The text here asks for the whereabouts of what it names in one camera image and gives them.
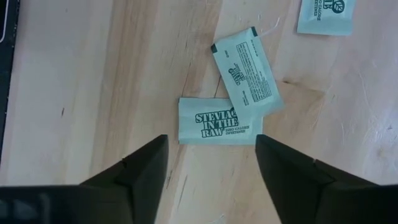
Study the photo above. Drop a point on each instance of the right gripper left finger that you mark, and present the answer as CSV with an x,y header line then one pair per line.
x,y
140,186

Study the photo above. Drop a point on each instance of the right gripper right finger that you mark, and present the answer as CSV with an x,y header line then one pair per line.
x,y
298,186

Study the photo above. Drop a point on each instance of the green stevia sweetener packet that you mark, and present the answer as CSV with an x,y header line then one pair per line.
x,y
326,21
248,74
202,124

